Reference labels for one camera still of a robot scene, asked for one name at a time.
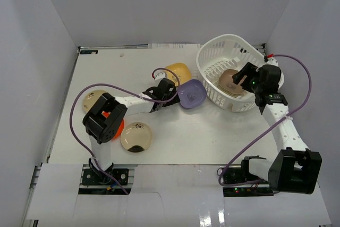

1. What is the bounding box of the white plastic basket bin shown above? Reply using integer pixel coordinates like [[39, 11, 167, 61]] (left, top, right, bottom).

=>
[[195, 34, 285, 113]]

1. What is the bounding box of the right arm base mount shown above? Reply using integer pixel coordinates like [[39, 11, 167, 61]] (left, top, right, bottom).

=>
[[223, 165, 276, 198]]

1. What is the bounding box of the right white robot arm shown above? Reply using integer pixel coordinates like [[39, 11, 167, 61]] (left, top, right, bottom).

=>
[[232, 62, 322, 194]]

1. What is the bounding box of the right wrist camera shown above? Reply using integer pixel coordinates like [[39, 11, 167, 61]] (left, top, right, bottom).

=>
[[266, 57, 279, 66]]

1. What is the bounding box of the cream round flower plate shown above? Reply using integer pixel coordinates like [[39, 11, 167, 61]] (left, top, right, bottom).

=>
[[82, 90, 106, 113]]

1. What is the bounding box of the purple square panda plate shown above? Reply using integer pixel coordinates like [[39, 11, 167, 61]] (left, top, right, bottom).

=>
[[177, 79, 207, 110]]

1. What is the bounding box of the brown square panda plate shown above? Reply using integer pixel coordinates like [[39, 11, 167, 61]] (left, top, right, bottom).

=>
[[217, 69, 244, 97]]

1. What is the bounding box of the cream round plate black mound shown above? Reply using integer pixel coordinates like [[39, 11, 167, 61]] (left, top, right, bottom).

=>
[[120, 122, 152, 153]]

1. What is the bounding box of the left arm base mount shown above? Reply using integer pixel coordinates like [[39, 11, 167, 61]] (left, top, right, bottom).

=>
[[80, 167, 130, 187]]

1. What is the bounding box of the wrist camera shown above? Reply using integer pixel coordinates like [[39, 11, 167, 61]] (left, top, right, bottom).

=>
[[154, 71, 167, 81], [266, 57, 279, 66]]

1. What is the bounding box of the orange round plate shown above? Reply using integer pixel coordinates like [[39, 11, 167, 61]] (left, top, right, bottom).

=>
[[101, 111, 125, 139]]

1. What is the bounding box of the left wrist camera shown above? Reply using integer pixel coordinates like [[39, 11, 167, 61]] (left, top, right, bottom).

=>
[[154, 71, 167, 81]]

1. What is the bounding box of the yellow square plate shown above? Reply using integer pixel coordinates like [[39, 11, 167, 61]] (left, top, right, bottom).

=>
[[165, 63, 192, 87]]

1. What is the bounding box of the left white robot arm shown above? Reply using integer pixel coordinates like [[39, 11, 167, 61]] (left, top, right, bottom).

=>
[[82, 78, 179, 184]]

